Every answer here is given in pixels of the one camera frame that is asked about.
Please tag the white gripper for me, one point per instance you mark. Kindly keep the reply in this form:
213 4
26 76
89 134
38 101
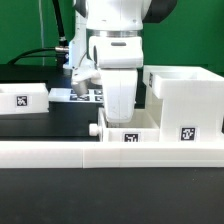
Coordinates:
117 60

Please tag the white front drawer with knob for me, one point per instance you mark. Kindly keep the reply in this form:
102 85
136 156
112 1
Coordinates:
142 128

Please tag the white drawer housing box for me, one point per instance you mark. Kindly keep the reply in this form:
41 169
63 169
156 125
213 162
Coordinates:
187 103

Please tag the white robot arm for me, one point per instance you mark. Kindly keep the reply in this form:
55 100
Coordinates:
111 18

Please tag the white rear drawer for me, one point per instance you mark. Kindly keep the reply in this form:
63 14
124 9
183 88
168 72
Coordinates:
23 98

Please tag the white L-shaped fence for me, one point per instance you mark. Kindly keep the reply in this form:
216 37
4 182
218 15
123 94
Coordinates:
47 154

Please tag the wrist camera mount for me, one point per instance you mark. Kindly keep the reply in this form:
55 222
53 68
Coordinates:
81 76

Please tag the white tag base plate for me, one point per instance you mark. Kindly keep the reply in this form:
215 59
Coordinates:
68 95

